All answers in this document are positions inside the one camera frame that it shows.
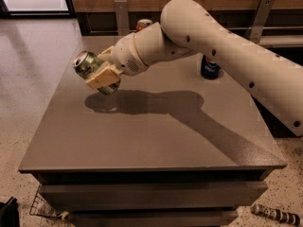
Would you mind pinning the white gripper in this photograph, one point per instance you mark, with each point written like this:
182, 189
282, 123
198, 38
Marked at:
125, 57

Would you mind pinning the green soda can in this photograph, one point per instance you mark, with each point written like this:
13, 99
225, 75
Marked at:
99, 74

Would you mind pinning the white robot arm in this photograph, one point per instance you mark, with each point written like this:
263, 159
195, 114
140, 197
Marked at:
185, 28

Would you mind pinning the red Coca-Cola can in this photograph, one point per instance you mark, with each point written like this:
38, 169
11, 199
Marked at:
143, 23

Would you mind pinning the blue Pepsi can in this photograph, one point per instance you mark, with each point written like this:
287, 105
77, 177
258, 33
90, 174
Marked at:
209, 68

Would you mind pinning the grey drawer cabinet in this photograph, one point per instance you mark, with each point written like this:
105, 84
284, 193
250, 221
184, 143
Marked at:
168, 149

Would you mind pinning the black bag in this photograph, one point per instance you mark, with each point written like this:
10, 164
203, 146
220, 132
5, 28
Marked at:
9, 215

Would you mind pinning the black white checkered stick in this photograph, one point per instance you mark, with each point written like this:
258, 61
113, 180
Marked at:
275, 214

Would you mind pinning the left metal bracket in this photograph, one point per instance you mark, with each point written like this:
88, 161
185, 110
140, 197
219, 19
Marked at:
122, 17

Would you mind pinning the metal bracket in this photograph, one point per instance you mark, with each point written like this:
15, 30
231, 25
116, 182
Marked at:
254, 31
122, 17

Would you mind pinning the right metal bracket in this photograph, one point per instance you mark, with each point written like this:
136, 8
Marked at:
254, 31

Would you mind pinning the wire basket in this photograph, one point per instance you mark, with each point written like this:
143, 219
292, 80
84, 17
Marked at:
41, 208

